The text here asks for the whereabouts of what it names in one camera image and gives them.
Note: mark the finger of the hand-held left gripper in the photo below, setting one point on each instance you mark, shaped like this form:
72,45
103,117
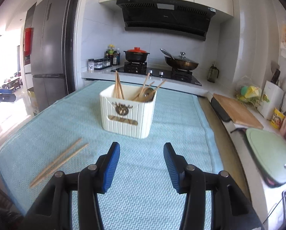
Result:
3,98

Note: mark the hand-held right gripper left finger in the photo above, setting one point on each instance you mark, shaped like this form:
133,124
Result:
111,165

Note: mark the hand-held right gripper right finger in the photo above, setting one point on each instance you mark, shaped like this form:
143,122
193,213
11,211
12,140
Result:
173,165

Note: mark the wooden chopstick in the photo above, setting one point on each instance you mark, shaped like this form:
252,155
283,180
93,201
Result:
146,79
61,164
160,85
116,83
147,87
120,86
56,160

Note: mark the cream ribbed utensil holder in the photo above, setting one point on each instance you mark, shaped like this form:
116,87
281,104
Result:
143,122

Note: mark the wooden coffee table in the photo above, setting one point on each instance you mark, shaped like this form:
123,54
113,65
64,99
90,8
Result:
11,82

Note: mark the yellow cardboard box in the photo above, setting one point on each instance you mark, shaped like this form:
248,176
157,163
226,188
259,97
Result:
33,100

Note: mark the light blue mat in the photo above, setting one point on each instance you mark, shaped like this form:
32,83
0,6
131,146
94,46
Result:
61,115

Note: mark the red fridge sticker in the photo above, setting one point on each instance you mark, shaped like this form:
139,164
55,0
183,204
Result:
28,40

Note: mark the green cutting board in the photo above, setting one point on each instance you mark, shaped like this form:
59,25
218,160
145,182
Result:
270,153
236,130

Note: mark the grey refrigerator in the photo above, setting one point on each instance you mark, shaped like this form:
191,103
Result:
51,40

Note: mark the wooden cutting board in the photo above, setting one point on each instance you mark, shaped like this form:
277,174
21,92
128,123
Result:
239,111

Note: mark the white kitchen counter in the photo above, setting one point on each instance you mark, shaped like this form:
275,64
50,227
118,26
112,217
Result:
97,73

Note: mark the black gas stove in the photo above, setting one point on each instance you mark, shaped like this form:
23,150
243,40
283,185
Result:
157,73

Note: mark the spice jar rack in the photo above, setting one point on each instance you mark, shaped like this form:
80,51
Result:
98,64

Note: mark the dark metal wok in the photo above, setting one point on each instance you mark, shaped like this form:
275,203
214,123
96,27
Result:
181,64

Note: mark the green yellow plastic bags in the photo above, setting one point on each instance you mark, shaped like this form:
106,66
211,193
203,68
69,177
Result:
249,91

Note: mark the glass wok lid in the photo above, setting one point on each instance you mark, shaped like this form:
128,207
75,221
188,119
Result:
182,58

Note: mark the dark sauce bottle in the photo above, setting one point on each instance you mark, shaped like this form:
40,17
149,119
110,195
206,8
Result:
116,57

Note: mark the black clay pot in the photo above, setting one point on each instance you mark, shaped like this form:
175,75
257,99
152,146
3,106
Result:
135,56

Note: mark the metal ladle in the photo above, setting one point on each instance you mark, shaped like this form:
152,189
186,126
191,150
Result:
167,53

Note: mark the yellow snack packet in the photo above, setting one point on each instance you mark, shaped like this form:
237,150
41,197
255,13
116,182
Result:
277,118

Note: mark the sauce bottle yellow cap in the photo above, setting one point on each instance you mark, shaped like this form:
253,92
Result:
111,50

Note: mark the white knife block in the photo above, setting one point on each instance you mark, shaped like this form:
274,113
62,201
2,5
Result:
271,100

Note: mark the red pot lid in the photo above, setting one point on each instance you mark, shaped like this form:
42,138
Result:
137,49

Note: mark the pink cup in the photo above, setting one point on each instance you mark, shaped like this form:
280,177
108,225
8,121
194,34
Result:
285,127

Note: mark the black range hood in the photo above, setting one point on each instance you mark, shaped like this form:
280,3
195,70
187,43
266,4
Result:
167,16

